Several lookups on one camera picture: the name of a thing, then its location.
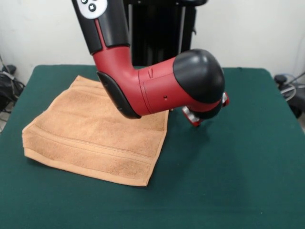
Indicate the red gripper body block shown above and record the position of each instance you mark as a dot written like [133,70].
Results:
[193,118]

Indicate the tan terry towel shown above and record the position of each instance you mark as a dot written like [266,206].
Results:
[83,133]

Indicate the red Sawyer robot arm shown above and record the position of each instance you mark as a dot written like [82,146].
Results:
[162,93]

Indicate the dark green table cloth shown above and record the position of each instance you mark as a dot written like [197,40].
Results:
[214,167]

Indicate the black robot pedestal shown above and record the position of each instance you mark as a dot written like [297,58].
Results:
[162,35]

